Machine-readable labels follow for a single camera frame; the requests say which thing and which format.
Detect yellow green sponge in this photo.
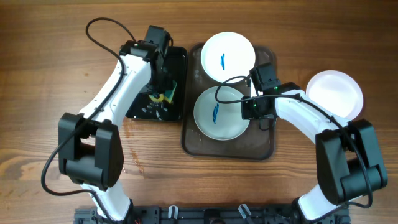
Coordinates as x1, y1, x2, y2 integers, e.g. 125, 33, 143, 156
149, 81, 177, 104

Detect white plate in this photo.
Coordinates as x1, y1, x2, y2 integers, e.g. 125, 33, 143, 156
200, 32, 256, 83
193, 86, 249, 141
305, 70, 364, 120

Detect white plate back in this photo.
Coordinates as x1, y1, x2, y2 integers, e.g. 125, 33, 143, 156
200, 32, 256, 83

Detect white plate front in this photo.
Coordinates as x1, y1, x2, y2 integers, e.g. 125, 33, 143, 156
305, 70, 364, 120

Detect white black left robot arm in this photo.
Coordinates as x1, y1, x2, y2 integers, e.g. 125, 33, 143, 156
58, 40, 173, 223

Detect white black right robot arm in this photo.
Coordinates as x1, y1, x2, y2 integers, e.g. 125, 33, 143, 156
241, 83, 388, 223

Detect black water tray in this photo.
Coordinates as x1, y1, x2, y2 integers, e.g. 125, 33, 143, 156
126, 47, 188, 121

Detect brown serving tray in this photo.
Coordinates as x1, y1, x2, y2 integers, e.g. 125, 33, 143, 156
181, 43, 276, 161

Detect black mounting rail base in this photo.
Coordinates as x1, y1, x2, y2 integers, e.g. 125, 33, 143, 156
73, 204, 351, 224

